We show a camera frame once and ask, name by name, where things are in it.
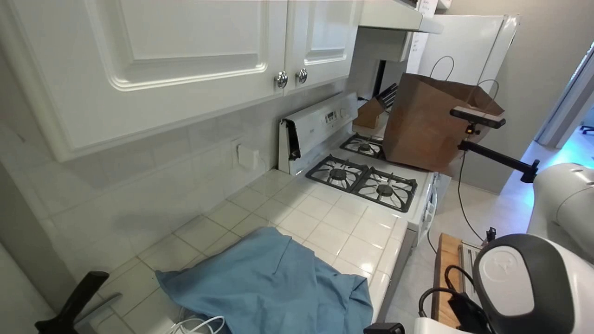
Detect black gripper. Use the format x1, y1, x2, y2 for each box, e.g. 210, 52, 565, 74
362, 321, 407, 334

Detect blue cloth towel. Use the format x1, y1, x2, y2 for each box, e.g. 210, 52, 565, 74
155, 225, 375, 334

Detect wooden base board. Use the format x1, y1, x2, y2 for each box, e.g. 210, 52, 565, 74
431, 232, 468, 330

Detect black cast iron burner grate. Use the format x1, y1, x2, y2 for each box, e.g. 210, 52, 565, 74
305, 154, 368, 191
340, 134, 388, 161
351, 165, 420, 215

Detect brown paper bag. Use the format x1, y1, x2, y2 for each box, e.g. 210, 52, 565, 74
381, 54, 507, 174

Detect white gas stove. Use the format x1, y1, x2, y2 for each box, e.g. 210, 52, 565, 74
275, 91, 442, 249

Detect wooden knife block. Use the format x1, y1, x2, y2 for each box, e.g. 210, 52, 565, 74
353, 82, 401, 132

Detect white refrigerator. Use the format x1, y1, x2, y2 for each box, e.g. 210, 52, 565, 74
407, 13, 520, 100

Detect narrow white cabinet door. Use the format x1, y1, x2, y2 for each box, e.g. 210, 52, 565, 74
284, 0, 366, 89

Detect black clamp stand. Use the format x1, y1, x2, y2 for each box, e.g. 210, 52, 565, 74
34, 269, 112, 334

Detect white range hood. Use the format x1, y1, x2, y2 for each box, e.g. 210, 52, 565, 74
357, 0, 446, 35

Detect wide white cabinet door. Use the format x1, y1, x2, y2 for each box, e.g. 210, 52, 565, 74
0, 0, 292, 163

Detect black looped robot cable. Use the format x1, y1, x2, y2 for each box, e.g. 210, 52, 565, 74
418, 263, 494, 332

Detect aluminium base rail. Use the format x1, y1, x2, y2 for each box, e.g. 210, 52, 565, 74
463, 241, 483, 293

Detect black camera cable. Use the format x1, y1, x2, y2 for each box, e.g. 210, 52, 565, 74
455, 147, 500, 247

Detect thin white cable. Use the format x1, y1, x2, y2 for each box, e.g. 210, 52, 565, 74
166, 314, 229, 334

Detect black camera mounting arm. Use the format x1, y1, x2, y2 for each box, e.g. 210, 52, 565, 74
457, 124, 543, 186

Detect white wall outlet plate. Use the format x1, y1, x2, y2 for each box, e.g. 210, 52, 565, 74
233, 141, 247, 174

